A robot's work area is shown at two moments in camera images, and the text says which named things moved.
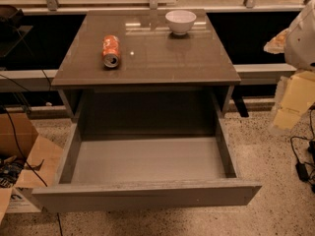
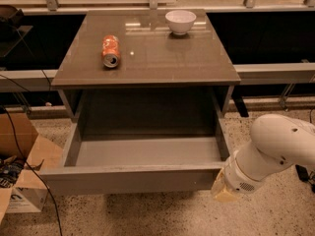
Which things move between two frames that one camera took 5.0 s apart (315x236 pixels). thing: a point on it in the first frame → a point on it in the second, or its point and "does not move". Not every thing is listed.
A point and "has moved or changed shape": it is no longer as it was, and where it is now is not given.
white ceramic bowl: (180, 22) does not move
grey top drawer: (102, 173) has moved or changed shape
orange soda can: (111, 50) does not move
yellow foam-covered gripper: (302, 41) → (236, 177)
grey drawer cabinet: (162, 75) does not move
